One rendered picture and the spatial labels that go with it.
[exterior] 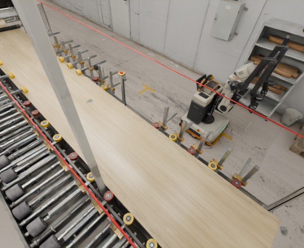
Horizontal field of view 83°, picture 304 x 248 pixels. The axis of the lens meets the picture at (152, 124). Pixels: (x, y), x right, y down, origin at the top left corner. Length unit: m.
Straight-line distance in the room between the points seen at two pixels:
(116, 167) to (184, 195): 0.66
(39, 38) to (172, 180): 1.40
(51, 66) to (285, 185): 3.23
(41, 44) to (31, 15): 0.09
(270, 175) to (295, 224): 0.66
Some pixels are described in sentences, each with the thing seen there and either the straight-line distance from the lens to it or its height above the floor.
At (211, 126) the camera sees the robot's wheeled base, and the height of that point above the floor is 0.28.
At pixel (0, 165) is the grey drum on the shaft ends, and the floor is 0.82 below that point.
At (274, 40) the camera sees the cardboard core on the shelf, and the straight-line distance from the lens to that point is 3.78.
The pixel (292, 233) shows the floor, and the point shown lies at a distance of 3.08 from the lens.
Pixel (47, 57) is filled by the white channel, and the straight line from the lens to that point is 0.76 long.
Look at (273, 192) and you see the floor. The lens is 3.19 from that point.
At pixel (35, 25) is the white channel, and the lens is 0.72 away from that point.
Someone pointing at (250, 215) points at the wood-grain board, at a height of 0.90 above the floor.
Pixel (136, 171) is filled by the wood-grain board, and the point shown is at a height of 0.90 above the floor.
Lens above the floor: 2.41
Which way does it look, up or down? 48 degrees down
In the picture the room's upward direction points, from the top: 5 degrees clockwise
